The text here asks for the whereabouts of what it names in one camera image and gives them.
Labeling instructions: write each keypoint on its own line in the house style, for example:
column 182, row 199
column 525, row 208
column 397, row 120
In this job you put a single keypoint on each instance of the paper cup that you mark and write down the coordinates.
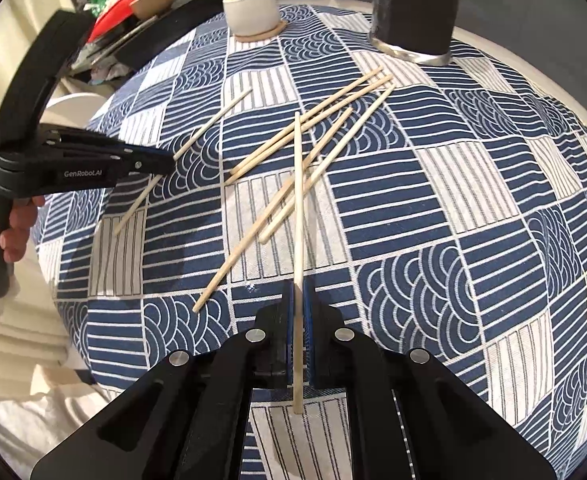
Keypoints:
column 145, row 9

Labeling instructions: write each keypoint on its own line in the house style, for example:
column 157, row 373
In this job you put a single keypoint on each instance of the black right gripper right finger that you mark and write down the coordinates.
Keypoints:
column 409, row 416

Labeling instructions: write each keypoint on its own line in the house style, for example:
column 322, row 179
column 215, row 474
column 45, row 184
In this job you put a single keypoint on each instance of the blue white patterned tablecloth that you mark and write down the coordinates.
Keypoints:
column 454, row 221

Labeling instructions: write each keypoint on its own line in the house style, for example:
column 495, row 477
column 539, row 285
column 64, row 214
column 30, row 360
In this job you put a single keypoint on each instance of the white plant pot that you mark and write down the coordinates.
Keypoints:
column 251, row 17

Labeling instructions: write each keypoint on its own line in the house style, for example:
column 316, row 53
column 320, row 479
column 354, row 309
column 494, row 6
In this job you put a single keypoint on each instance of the dark cylindrical utensil holder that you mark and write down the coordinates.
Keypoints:
column 416, row 31

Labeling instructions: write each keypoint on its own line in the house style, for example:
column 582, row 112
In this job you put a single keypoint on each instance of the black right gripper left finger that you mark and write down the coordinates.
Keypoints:
column 185, row 418

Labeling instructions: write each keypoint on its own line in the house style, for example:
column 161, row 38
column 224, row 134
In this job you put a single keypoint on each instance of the white stool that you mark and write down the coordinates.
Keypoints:
column 74, row 110

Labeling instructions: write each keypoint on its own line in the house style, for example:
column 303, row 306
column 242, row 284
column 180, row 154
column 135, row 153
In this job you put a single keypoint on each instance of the wooden pot coaster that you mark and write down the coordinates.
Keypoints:
column 268, row 34

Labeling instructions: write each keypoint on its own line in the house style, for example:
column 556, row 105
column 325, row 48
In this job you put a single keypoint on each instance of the person's left hand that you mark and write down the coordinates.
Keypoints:
column 22, row 218

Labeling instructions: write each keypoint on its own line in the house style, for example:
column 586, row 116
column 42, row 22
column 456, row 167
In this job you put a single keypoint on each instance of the red bowl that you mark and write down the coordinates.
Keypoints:
column 114, row 16

